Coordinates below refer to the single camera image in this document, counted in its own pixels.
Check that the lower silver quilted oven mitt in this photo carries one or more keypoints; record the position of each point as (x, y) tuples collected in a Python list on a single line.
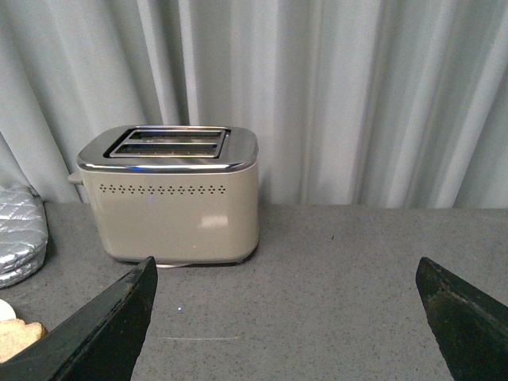
[(22, 272)]

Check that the brown bread slice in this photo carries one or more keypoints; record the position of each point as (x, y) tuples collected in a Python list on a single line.
[(16, 336)]

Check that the silver quilted oven mitt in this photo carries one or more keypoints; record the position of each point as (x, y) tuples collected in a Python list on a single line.
[(22, 272), (24, 231)]

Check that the grey curtain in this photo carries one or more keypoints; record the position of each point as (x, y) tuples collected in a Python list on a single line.
[(377, 103)]

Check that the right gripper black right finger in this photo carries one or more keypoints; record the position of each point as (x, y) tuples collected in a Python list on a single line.
[(469, 325)]

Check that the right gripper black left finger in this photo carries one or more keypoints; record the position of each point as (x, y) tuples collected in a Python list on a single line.
[(101, 341)]

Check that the white plate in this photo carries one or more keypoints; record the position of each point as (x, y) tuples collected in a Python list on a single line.
[(7, 312)]

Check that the beige two-slot toaster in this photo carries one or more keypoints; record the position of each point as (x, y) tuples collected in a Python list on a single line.
[(180, 194)]

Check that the upper silver quilted oven mitt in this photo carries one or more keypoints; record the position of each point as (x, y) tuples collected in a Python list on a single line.
[(24, 231)]

